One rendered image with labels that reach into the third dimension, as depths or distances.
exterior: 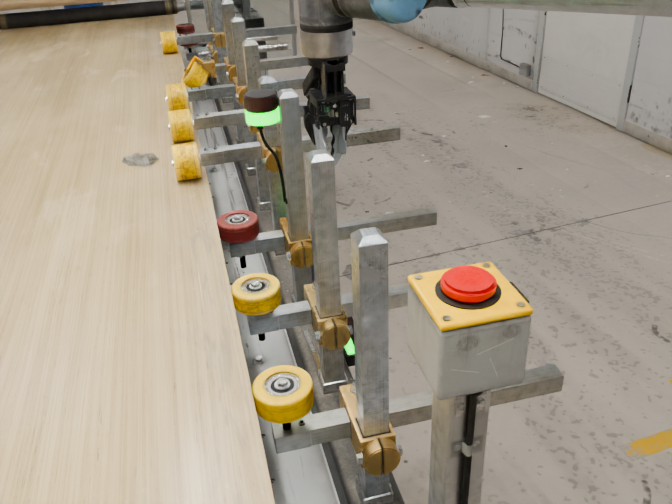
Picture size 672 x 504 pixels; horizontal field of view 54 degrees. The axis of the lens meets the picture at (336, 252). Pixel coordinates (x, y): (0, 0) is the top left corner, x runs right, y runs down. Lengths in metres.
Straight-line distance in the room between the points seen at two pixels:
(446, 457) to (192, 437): 0.38
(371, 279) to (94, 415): 0.40
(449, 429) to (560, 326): 2.05
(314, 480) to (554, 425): 1.17
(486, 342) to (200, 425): 0.47
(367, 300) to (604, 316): 1.97
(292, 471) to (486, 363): 0.72
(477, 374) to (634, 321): 2.21
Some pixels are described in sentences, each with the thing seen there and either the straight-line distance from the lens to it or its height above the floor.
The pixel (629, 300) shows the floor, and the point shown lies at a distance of 2.81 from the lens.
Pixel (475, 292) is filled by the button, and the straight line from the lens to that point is 0.48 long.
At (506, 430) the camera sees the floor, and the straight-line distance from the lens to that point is 2.14.
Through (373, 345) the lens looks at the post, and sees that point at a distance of 0.82.
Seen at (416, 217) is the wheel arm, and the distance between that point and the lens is 1.39.
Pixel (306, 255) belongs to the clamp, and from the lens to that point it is 1.28.
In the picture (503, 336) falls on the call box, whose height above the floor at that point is 1.20.
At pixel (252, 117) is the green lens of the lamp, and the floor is 1.13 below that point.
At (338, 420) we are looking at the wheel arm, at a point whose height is 0.83.
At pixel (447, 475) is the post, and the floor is 1.05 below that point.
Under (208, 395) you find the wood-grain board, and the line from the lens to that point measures 0.91.
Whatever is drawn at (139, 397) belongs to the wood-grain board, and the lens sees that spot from 0.93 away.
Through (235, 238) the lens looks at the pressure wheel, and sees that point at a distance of 1.29.
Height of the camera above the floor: 1.49
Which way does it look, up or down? 30 degrees down
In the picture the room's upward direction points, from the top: 3 degrees counter-clockwise
